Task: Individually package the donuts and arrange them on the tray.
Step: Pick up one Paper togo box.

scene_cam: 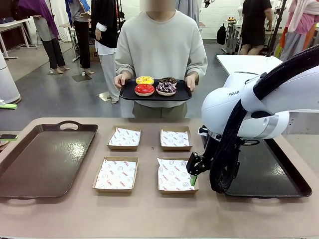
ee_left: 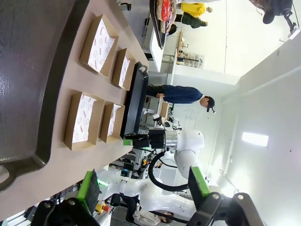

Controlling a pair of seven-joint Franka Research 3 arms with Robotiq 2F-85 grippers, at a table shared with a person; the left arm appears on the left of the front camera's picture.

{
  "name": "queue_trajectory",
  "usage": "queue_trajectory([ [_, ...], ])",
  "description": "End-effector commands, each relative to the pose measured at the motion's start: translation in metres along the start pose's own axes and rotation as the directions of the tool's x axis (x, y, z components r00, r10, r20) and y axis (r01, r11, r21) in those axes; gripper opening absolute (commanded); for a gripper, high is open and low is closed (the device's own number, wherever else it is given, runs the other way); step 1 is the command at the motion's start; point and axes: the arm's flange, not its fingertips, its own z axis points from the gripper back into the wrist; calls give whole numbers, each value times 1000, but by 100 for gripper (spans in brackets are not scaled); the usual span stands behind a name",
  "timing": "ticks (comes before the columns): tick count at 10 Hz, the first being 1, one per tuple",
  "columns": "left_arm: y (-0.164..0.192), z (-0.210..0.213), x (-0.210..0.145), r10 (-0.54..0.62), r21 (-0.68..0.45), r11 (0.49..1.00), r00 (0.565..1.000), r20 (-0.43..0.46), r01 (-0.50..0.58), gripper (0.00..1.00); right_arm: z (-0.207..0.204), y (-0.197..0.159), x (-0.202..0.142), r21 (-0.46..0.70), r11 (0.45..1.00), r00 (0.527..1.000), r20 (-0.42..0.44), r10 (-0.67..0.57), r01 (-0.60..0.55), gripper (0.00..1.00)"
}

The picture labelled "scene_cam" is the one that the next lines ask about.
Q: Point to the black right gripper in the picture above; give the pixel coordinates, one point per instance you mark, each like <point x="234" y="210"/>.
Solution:
<point x="210" y="149"/>

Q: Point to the left gripper finger with green tip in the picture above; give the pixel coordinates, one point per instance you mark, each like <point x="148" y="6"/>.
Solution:
<point x="8" y="137"/>
<point x="8" y="106"/>

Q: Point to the brown cardboard food box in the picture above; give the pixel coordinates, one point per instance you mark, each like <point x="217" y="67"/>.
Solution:
<point x="175" y="149"/>
<point x="174" y="192"/>
<point x="122" y="147"/>
<point x="112" y="190"/>

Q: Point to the white printed paper liner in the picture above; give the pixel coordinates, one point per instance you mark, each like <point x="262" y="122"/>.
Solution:
<point x="114" y="174"/>
<point x="124" y="137"/>
<point x="174" y="138"/>
<point x="172" y="174"/>

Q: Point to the purple donut with white drizzle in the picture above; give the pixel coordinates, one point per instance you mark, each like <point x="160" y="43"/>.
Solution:
<point x="160" y="90"/>

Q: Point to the chocolate sprinkled donut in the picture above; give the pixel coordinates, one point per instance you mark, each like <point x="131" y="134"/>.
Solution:
<point x="163" y="81"/>

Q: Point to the red glazed donut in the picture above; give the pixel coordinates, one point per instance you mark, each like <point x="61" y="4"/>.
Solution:
<point x="139" y="90"/>

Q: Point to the black serving tray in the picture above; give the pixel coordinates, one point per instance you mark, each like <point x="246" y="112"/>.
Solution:
<point x="127" y="95"/>

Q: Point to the yellow sprinkled donut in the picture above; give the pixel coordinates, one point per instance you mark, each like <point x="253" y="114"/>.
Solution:
<point x="140" y="81"/>

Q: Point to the person's right forearm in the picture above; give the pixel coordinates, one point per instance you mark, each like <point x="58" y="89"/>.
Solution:
<point x="123" y="67"/>

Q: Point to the person's left forearm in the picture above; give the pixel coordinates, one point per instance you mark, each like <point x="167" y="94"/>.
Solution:
<point x="198" y="67"/>

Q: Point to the person's left hand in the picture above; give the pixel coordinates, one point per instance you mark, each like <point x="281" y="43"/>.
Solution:
<point x="192" y="81"/>

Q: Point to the person's right hand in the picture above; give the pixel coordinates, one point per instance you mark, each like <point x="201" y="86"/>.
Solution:
<point x="120" y="81"/>

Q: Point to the tan and dark rounded object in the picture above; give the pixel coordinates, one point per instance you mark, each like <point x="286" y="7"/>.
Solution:
<point x="3" y="145"/>

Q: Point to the white cylindrical column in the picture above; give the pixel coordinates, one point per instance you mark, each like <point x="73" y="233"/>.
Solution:
<point x="7" y="82"/>

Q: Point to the mannequin with purple garment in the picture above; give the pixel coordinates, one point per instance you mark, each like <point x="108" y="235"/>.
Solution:
<point x="47" y="37"/>

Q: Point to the white desk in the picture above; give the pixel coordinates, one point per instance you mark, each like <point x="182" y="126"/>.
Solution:
<point x="12" y="25"/>

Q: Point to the cardboard carton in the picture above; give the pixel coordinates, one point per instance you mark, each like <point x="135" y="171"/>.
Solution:
<point x="93" y="53"/>

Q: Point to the mannequin with black trousers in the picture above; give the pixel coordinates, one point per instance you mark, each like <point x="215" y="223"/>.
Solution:
<point x="82" y="37"/>

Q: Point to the large white table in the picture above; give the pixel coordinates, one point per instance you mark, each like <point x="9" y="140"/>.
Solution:
<point x="236" y="62"/>

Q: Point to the person in light loose top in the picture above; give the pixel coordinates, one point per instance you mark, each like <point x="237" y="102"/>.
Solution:
<point x="159" y="49"/>

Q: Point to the mannequin with black jacket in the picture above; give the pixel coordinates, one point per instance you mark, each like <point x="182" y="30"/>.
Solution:
<point x="104" y="25"/>

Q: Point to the black backpack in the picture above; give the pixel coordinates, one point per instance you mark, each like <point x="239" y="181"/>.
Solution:
<point x="221" y="35"/>

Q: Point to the white workbench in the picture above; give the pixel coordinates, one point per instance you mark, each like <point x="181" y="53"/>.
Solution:
<point x="234" y="27"/>

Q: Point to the person in black clothes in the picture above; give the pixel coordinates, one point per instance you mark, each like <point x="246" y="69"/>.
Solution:
<point x="254" y="25"/>

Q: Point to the black stand pole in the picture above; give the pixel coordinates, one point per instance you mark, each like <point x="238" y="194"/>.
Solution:
<point x="275" y="32"/>

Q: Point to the mannequin with pink top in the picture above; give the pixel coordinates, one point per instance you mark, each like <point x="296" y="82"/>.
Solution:
<point x="299" y="20"/>

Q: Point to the dark mannequin base plate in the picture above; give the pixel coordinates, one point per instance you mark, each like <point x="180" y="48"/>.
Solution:
<point x="81" y="78"/>

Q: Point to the gold mannequin base plate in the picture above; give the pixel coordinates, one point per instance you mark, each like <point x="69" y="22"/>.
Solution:
<point x="103" y="96"/>

